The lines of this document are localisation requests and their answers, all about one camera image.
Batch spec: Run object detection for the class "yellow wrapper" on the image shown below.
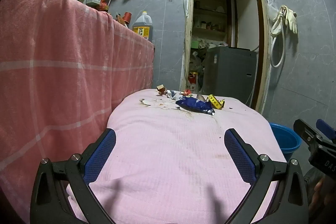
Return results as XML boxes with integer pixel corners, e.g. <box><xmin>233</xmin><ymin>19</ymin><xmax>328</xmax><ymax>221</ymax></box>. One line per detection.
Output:
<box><xmin>207</xmin><ymin>94</ymin><xmax>226</xmax><ymax>110</ymax></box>

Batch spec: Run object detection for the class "wooden door frame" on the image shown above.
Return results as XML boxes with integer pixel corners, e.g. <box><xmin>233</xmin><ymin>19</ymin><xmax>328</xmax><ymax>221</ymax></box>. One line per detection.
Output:
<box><xmin>180</xmin><ymin>0</ymin><xmax>272</xmax><ymax>115</ymax></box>

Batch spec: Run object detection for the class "red white sack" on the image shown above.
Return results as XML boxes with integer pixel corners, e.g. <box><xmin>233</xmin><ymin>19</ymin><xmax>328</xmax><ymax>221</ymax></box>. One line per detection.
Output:
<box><xmin>188</xmin><ymin>72</ymin><xmax>198</xmax><ymax>93</ymax></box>

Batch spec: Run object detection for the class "salmon checked towel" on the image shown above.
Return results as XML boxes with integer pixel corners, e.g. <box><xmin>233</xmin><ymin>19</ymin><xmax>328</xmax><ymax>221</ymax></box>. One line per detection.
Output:
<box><xmin>0</xmin><ymin>0</ymin><xmax>155</xmax><ymax>216</ymax></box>

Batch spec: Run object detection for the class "pink floral blanket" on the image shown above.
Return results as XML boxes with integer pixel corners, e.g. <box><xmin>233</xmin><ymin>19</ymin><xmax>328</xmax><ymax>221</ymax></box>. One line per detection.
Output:
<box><xmin>67</xmin><ymin>89</ymin><xmax>286</xmax><ymax>224</ymax></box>

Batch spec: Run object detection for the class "white hose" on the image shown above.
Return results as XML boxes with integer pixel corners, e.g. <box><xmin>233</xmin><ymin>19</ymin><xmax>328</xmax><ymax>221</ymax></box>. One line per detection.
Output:
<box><xmin>270</xmin><ymin>10</ymin><xmax>286</xmax><ymax>68</ymax></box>

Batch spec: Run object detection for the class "person's right hand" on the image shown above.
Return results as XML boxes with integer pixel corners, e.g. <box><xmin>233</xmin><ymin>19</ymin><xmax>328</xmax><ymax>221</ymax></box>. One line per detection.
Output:
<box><xmin>308</xmin><ymin>177</ymin><xmax>330</xmax><ymax>216</ymax></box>

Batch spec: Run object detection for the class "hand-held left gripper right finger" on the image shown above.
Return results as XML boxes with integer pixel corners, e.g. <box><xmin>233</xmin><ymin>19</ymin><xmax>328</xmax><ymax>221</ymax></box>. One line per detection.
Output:
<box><xmin>224</xmin><ymin>128</ymin><xmax>309</xmax><ymax>224</ymax></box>

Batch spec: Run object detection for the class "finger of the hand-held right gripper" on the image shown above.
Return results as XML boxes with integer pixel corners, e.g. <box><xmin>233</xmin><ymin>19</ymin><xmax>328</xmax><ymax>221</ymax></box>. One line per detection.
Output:
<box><xmin>293</xmin><ymin>118</ymin><xmax>320</xmax><ymax>146</ymax></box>
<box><xmin>316</xmin><ymin>118</ymin><xmax>336</xmax><ymax>140</ymax></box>

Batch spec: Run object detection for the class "blue plastic basin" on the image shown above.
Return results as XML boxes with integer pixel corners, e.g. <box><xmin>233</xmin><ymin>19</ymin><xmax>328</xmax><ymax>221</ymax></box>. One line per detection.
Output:
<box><xmin>269</xmin><ymin>123</ymin><xmax>302</xmax><ymax>161</ymax></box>

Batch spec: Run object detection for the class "orange packet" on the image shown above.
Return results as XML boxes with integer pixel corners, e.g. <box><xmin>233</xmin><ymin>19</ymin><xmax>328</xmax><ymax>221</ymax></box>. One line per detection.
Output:
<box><xmin>117</xmin><ymin>14</ymin><xmax>129</xmax><ymax>28</ymax></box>

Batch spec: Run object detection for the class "grey washing machine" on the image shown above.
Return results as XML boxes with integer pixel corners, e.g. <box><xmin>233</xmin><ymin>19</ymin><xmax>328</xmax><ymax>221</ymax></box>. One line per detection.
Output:
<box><xmin>203</xmin><ymin>46</ymin><xmax>258</xmax><ymax>109</ymax></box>

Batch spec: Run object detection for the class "blue snack bag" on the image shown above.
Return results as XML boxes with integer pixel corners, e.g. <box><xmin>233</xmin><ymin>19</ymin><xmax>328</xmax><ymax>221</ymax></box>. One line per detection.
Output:
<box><xmin>175</xmin><ymin>97</ymin><xmax>216</xmax><ymax>116</ymax></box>

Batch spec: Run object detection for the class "wooden shelf unit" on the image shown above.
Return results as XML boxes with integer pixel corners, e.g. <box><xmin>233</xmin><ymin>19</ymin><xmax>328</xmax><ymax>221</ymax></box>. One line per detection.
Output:
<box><xmin>193</xmin><ymin>0</ymin><xmax>233</xmax><ymax>47</ymax></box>

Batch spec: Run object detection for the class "cream rubber glove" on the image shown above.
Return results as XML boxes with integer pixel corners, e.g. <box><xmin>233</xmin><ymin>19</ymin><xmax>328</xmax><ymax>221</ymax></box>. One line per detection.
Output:
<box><xmin>285</xmin><ymin>7</ymin><xmax>298</xmax><ymax>35</ymax></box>
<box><xmin>271</xmin><ymin>14</ymin><xmax>282</xmax><ymax>36</ymax></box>

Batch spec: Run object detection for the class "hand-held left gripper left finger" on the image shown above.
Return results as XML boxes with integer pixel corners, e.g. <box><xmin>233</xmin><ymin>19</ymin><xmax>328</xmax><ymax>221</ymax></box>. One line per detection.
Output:
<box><xmin>30</xmin><ymin>128</ymin><xmax>117</xmax><ymax>224</ymax></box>

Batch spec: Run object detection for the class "large cooking oil bottle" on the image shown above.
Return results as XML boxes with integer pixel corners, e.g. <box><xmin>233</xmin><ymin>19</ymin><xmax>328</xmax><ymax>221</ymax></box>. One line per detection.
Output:
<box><xmin>132</xmin><ymin>11</ymin><xmax>153</xmax><ymax>41</ymax></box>

